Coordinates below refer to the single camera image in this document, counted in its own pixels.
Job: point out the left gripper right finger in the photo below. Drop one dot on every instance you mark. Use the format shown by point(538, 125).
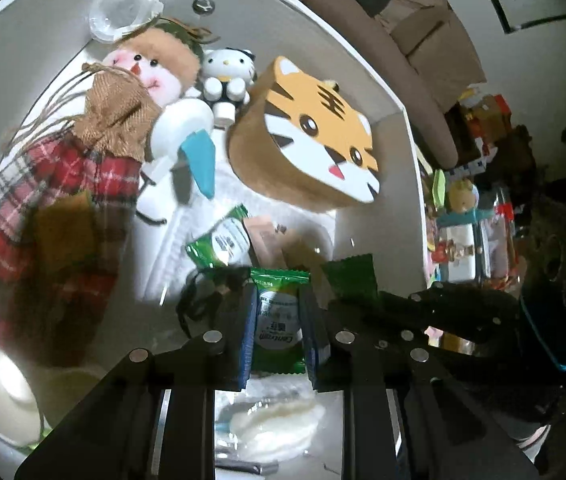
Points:
point(326, 360)

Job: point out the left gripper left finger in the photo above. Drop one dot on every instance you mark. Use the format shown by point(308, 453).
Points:
point(236, 320)

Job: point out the green candy packet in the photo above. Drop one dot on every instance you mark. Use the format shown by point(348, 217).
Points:
point(278, 339)

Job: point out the clear toothbrush case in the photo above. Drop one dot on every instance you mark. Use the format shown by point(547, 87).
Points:
point(273, 419)

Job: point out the clear plastic cup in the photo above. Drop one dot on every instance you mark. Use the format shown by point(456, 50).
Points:
point(110, 21)

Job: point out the tiger face box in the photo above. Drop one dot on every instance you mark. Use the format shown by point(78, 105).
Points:
point(300, 142)

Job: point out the plaid scarecrow doll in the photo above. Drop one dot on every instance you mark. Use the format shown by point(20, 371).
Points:
point(68, 192)

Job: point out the white storage tray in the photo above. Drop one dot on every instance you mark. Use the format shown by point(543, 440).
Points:
point(44, 43)

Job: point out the brown sofa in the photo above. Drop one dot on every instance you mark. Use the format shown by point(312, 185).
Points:
point(423, 52)

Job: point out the hello kitty figurine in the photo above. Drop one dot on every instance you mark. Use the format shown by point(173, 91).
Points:
point(226, 77)

